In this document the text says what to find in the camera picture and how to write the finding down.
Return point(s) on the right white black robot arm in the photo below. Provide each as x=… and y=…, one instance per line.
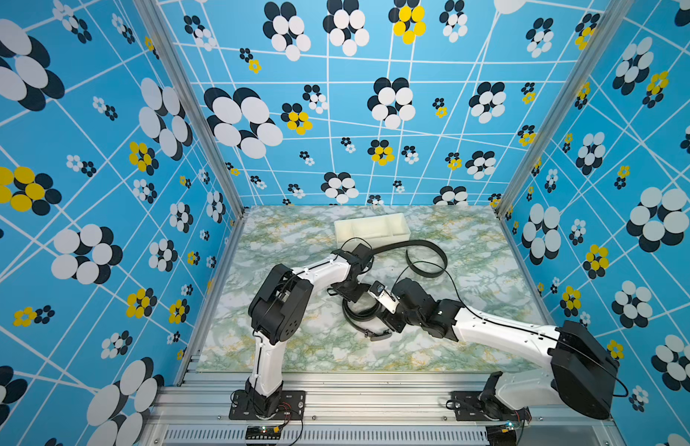
x=572, y=367

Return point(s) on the right circuit board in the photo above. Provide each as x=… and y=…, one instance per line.
x=502, y=435

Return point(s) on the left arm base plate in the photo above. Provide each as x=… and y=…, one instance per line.
x=283, y=405

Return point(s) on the left aluminium corner post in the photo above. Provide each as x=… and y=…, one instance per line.
x=158, y=31

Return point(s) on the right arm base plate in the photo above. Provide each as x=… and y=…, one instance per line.
x=467, y=406

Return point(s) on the aluminium corner post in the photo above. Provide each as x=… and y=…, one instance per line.
x=612, y=18
x=158, y=31

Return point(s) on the aluminium front frame rail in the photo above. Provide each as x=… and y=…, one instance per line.
x=339, y=408

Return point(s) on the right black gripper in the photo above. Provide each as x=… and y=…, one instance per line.
x=390, y=321

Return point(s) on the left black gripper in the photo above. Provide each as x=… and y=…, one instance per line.
x=363, y=287

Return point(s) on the right aluminium corner post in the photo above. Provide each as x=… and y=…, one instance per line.
x=612, y=18

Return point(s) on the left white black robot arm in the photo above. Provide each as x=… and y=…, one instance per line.
x=278, y=309

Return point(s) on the white compartment storage tray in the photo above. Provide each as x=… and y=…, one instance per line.
x=378, y=231

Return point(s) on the left circuit board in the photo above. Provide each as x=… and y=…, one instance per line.
x=263, y=433

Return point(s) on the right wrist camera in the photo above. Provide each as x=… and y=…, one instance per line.
x=380, y=292

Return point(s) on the circuit board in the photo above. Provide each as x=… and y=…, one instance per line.
x=502, y=435
x=263, y=433

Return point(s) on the long black leather belt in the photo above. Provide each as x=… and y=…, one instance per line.
x=354, y=317

